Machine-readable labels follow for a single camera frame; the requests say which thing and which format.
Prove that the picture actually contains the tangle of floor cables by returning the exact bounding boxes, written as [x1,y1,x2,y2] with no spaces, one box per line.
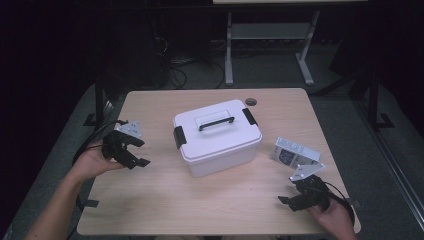
[151,36,228,90]

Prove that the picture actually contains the white plastic storage box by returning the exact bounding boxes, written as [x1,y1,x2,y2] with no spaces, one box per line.
[181,134,263,179]

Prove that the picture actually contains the metal floor rail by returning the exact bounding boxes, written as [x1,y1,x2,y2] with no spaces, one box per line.
[353,99,424,232]

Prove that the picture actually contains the grey metal stand frame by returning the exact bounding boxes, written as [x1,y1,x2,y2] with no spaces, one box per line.
[224,9,321,87]

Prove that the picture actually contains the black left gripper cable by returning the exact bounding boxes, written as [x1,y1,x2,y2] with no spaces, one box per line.
[71,119,129,168]

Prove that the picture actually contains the person's left hand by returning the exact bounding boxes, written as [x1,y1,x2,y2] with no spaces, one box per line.
[71,141,127,184]

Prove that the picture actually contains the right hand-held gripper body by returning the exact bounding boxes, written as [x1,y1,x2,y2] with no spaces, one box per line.
[289,162,332,212]

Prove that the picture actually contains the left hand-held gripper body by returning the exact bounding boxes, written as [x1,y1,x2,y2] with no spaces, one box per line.
[101,120,143,168]

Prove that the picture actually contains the white lid with black handle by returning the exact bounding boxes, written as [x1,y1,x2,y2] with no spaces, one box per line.
[172,99,263,163]

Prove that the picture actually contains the white and blue carton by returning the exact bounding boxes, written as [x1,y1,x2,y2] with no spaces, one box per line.
[269,136,322,170]

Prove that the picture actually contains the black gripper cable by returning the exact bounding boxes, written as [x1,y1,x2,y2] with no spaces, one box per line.
[71,119,129,168]
[323,181,356,226]

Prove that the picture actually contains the black metal stand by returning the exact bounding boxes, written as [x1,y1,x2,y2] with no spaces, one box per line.
[365,71,395,132]
[83,74,112,128]

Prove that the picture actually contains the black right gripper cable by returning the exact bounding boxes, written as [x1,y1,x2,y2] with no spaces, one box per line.
[323,181,356,226]

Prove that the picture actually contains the person's right hand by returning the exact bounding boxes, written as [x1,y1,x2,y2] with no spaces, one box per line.
[307,196,357,240]

